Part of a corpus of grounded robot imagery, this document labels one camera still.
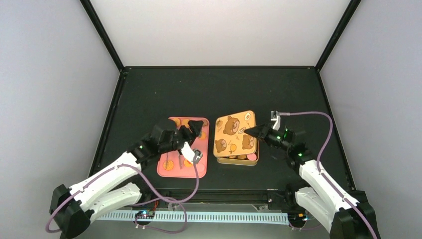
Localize metal tongs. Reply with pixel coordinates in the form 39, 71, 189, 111
164, 151, 183, 170

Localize pale pink cookie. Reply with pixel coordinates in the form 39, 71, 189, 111
247, 154, 257, 161

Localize pink plastic tray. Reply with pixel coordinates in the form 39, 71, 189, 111
156, 117, 210, 178

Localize clear plastic lid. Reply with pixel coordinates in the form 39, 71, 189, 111
213, 110, 257, 158

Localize gold cookie tin box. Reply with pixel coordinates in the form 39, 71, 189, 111
217, 147, 259, 166

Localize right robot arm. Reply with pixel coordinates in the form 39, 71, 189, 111
245, 124, 380, 239

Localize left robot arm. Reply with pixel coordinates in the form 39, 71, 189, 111
45, 118, 206, 239

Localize yellow cookie red mark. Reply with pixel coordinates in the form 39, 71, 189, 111
183, 159, 193, 168

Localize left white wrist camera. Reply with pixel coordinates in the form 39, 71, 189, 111
180, 142, 203, 165

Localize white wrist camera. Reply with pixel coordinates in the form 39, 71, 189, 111
180, 142, 203, 165
270, 111, 281, 130

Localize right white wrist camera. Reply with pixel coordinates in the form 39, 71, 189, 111
270, 111, 281, 130

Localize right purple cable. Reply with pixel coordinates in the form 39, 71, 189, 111
277, 111, 379, 239

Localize purple cable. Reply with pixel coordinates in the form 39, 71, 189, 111
45, 158, 201, 235
277, 111, 379, 239

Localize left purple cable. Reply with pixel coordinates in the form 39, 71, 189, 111
45, 158, 201, 235

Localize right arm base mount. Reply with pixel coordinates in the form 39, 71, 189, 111
266, 190, 307, 214

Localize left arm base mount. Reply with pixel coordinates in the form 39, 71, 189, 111
129, 195, 168, 211

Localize white slotted cable duct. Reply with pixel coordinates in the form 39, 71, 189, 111
96, 210, 290, 226

